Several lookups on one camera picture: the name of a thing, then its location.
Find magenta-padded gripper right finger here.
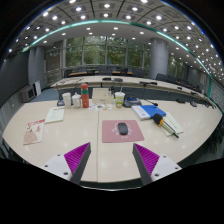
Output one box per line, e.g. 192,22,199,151
131,142,183,187

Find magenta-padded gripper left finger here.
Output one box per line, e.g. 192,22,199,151
42,142,92,186

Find black computer mouse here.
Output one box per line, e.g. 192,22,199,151
117,122,129,136

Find pink mouse pad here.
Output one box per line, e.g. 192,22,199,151
101,119,145,144

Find black handheld microphone orange band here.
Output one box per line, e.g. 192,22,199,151
152,113,180,139

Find white paper pad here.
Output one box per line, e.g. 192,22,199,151
162,111,185,137

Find white paper document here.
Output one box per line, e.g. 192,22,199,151
44,106,66,125

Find blue and white book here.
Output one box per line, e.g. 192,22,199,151
131,104,167,121

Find fan-print red white booklet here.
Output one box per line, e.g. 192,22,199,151
22,118,46,146

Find colourful printed flyer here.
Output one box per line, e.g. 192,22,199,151
88,102,113,112

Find white lidded mug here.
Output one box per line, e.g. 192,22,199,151
71,92,82,109

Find black desk microphone unit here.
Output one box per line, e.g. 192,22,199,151
123,96,159,108
54,83,67,107

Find plain white cup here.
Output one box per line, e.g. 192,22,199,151
62,92,72,109

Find red bottle with green band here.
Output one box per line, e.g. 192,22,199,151
80,83,90,109

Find cartoon-print paper cup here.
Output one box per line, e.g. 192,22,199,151
114,87,126,109

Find white standing board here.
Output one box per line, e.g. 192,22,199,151
33,80,43,97

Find dark office chairs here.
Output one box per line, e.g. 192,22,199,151
63,64,208,94

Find ceiling lights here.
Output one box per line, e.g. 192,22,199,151
8,0,224,84

